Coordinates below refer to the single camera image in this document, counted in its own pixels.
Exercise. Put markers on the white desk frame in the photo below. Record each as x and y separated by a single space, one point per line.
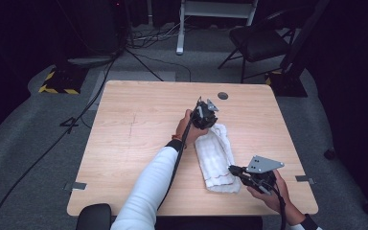
217 9

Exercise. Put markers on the black stand with striped base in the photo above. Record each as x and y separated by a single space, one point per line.
64 80

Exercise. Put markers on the grey tape piece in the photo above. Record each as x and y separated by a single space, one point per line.
305 179
78 186

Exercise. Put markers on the person's left hand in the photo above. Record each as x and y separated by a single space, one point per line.
190 132

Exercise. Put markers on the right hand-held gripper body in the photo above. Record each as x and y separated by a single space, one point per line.
263 177

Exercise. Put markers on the black folding chair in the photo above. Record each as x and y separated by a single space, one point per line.
257 43

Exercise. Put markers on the black chair armrest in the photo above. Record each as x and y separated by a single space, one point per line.
94 217

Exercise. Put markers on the black equipment cabinet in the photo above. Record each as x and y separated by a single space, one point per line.
105 28

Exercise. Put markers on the person's right hand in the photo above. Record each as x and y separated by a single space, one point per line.
276 199

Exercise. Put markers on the dark round table grommet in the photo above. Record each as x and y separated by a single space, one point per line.
223 96

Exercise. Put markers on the black caster wheel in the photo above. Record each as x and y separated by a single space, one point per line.
329 154

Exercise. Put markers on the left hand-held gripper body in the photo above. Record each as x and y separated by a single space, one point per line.
204 116

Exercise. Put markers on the person's dark clothing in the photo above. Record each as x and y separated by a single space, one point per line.
211 223

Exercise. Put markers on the white towel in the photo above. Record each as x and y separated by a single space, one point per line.
215 159

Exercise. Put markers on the slanted black stand striped base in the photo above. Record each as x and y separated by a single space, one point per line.
289 83

